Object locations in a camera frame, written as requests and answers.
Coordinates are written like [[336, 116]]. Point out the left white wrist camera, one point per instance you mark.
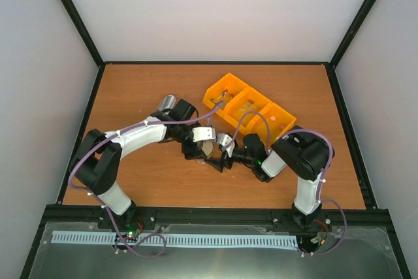
[[203, 134]]

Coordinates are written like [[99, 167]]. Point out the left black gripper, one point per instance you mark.
[[187, 151]]

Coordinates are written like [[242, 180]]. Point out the light blue cable duct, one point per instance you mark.
[[283, 242]]

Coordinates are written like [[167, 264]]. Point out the silver metal scoop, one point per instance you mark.
[[168, 102]]

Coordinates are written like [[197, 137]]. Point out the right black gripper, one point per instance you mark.
[[218, 164]]

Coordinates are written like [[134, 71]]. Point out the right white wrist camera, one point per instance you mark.
[[226, 143]]

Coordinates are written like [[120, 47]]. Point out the black front rail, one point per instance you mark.
[[278, 220]]

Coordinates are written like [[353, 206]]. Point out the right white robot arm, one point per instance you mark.
[[307, 153]]

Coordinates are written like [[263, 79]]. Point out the orange three-compartment bin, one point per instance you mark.
[[255, 121]]

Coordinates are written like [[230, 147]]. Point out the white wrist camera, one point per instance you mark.
[[226, 143], [203, 134]]

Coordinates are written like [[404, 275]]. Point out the clear glass bowl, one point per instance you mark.
[[207, 150]]

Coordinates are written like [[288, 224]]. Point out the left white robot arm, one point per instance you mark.
[[94, 167]]

